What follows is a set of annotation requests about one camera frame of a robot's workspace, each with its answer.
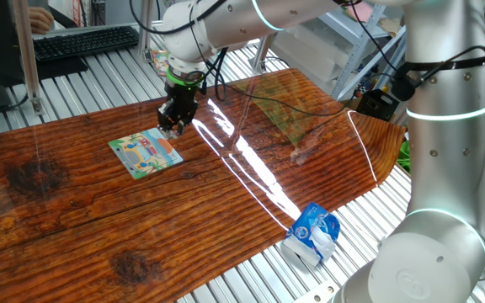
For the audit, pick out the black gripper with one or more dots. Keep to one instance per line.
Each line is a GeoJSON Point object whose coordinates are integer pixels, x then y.
{"type": "Point", "coordinates": [181, 103]}

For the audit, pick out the puzzle piece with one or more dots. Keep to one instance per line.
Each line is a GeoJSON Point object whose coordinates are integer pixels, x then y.
{"type": "Point", "coordinates": [171, 135]}

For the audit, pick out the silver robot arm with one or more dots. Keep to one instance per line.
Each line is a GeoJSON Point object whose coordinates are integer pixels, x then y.
{"type": "Point", "coordinates": [444, 168]}

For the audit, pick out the black sleeved forearm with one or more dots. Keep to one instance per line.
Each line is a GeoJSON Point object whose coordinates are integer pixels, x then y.
{"type": "Point", "coordinates": [63, 19]}

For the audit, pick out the car picture puzzle board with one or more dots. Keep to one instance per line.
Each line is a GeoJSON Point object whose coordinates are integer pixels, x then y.
{"type": "Point", "coordinates": [145, 153]}

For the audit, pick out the person's bare hand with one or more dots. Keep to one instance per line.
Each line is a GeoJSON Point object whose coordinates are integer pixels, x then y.
{"type": "Point", "coordinates": [40, 19]}

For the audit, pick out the wood grain mat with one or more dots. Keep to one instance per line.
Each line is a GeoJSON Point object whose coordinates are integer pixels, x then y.
{"type": "Point", "coordinates": [99, 219]}

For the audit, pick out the black keyboard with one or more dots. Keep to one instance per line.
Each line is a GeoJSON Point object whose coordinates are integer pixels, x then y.
{"type": "Point", "coordinates": [84, 42]}

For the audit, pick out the blue tissue pack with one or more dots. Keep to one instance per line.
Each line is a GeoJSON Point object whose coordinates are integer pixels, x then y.
{"type": "Point", "coordinates": [310, 229]}

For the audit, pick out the white shelf rack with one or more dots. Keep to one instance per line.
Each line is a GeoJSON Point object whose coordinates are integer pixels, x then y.
{"type": "Point", "coordinates": [358, 42]}

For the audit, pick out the black box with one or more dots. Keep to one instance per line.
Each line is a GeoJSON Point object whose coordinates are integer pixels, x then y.
{"type": "Point", "coordinates": [377, 104]}

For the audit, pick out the green cloth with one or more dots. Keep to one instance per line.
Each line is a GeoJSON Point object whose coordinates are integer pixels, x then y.
{"type": "Point", "coordinates": [403, 157]}

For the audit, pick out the aluminium frame post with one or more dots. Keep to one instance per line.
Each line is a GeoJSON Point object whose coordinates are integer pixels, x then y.
{"type": "Point", "coordinates": [28, 54]}
{"type": "Point", "coordinates": [145, 29]}

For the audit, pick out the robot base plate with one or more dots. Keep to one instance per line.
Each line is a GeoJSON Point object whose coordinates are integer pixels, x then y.
{"type": "Point", "coordinates": [320, 292]}

